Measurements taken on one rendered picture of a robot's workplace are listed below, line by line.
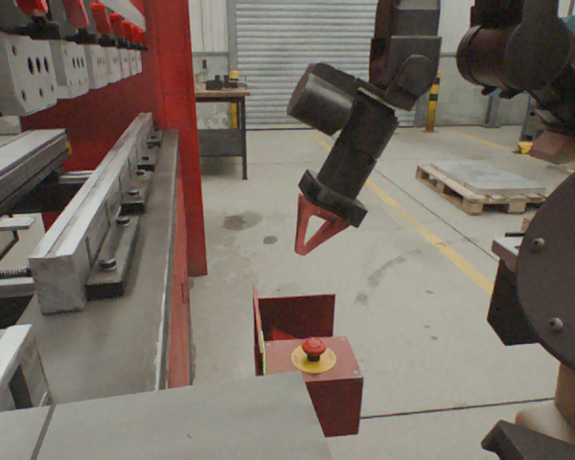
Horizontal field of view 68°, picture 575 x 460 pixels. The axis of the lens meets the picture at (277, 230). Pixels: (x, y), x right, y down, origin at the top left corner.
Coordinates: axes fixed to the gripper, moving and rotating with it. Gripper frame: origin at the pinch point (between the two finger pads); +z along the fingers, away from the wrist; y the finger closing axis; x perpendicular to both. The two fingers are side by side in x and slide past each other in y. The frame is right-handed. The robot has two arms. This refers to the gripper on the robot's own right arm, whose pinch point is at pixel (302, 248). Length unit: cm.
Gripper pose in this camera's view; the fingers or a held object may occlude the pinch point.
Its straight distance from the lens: 56.2
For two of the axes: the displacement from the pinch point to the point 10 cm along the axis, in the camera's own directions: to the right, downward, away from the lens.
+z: -4.5, 8.5, 2.9
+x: 8.8, 3.8, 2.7
